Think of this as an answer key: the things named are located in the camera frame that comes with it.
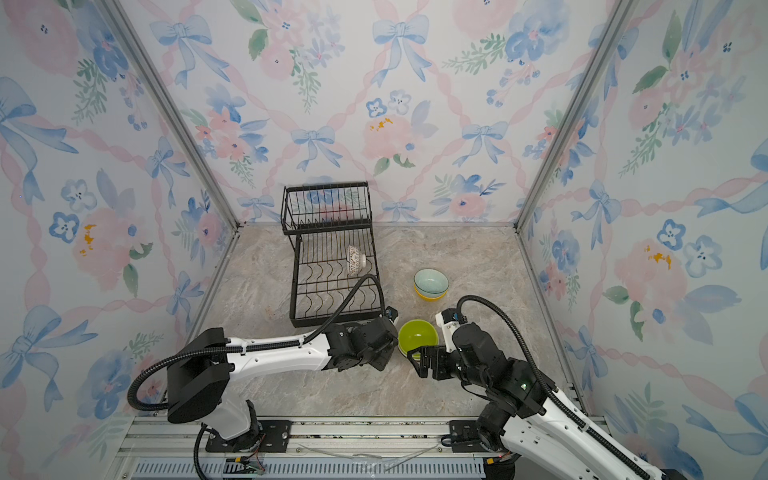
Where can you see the white maroon patterned bowl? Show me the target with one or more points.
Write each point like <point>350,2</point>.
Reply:
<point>358,262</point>

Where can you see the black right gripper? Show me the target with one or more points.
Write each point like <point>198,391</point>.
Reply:
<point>438,352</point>

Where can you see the black wire dish rack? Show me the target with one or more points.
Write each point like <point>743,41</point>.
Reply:
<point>321,220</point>

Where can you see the lime green bowl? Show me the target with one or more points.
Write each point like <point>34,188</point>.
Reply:
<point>415,334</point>

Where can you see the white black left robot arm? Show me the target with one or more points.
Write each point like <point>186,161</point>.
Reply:
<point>199,388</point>

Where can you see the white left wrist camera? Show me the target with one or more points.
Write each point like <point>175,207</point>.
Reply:
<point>392,314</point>

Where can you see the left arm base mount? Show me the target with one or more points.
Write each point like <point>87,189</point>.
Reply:
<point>270,436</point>

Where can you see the aluminium corner post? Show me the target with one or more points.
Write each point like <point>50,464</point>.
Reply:
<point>118,20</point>
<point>614,28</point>

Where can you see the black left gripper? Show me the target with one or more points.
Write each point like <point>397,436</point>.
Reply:
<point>383,362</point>

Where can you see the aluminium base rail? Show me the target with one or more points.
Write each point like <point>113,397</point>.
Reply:
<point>318,448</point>

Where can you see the yellow bowl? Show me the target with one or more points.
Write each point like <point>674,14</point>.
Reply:
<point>429,296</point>

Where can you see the aluminium corner post left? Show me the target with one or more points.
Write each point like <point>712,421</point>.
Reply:
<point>118,20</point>

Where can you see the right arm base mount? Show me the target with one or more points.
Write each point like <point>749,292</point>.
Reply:
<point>474,436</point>

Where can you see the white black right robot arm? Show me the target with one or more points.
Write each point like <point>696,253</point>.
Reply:
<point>525,414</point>

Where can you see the teal striped bowl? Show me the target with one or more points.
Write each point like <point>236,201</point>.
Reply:
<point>431,280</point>

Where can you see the aluminium corner post right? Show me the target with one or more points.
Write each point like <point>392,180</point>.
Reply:
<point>614,28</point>

